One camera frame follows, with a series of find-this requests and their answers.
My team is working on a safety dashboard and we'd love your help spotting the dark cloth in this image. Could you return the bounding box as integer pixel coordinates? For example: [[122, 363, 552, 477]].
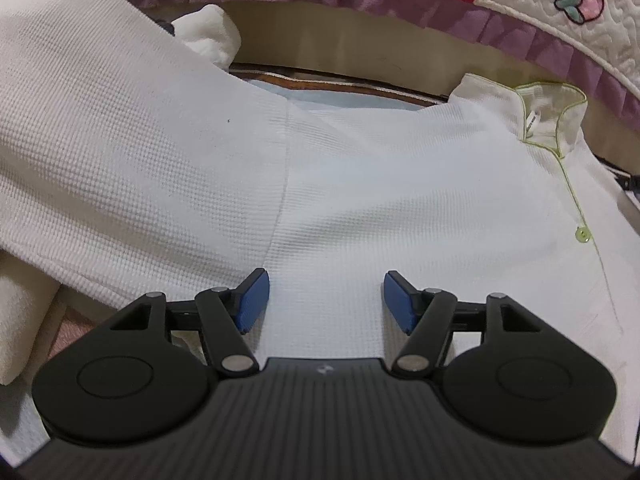
[[595, 152, 640, 233]]

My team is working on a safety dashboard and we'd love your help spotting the white waffle shirt green trim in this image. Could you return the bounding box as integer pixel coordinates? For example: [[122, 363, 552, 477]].
[[0, 0, 640, 461]]

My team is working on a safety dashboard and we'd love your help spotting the smooth cream cloth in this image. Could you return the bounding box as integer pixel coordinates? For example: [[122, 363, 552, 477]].
[[0, 249, 67, 387]]

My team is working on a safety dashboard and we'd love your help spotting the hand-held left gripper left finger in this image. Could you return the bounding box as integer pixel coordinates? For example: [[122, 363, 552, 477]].
[[107, 267, 272, 378]]

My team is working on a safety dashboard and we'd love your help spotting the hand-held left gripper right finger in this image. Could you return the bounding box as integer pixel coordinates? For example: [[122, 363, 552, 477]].
[[382, 270, 546, 378]]

